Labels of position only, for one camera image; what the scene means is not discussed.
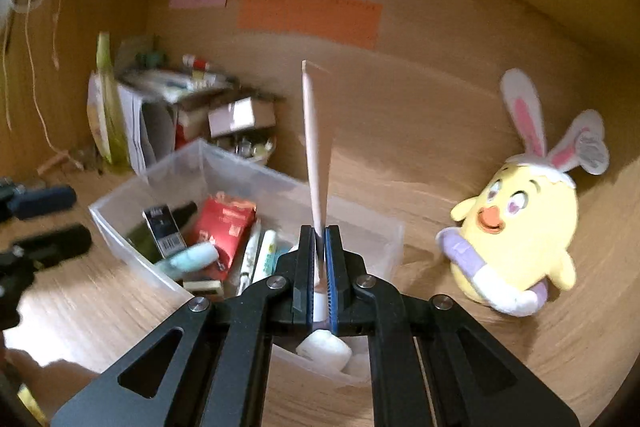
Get red and white marker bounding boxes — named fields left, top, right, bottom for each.
left=182, top=53, right=217, bottom=72

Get white cable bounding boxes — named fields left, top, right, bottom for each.
left=0, top=0, right=71, bottom=152

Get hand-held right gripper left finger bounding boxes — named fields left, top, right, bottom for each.
left=50, top=224, right=321, bottom=427

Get pink tube with white cap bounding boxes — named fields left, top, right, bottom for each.
left=301, top=60, right=333, bottom=323

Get cream sunscreen tube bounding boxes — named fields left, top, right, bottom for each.
left=86, top=74, right=113, bottom=158

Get small cream box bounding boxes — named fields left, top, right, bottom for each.
left=182, top=277, right=224, bottom=297

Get tall yellow-green spray bottle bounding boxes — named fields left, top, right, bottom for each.
left=95, top=32, right=128, bottom=165

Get folded white paper sheets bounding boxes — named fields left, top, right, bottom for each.
left=115, top=84, right=176, bottom=175

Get red foil packet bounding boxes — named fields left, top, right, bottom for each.
left=192, top=192, right=257, bottom=278

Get clear plastic storage box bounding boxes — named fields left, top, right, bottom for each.
left=89, top=138, right=405, bottom=388

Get white pen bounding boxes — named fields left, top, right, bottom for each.
left=237, top=218, right=262, bottom=295

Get pale aqua tube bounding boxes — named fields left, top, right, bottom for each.
left=155, top=241, right=218, bottom=279

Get pale white-green tube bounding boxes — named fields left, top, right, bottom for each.
left=251, top=229, right=278, bottom=284

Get small white carton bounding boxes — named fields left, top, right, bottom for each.
left=207, top=97, right=277, bottom=138

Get bowl of coins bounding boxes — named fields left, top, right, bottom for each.
left=220, top=132, right=278, bottom=165

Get dark green spray bottle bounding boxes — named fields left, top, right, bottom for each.
left=125, top=202, right=198, bottom=263

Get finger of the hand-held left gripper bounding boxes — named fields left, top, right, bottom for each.
left=10, top=224, right=93, bottom=270
left=0, top=186, right=77, bottom=220

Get blue and black small box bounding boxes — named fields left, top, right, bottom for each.
left=142, top=206, right=183, bottom=259

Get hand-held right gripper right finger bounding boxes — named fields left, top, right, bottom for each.
left=324, top=224, right=581, bottom=427

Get red carton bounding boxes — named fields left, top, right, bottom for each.
left=175, top=107, right=211, bottom=142

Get short wooden stick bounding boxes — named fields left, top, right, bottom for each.
left=37, top=152, right=71, bottom=175

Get orange paper note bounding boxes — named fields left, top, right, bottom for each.
left=237, top=0, right=383, bottom=50

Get yellow chick plush toy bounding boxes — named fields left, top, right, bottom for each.
left=435, top=68, right=611, bottom=318

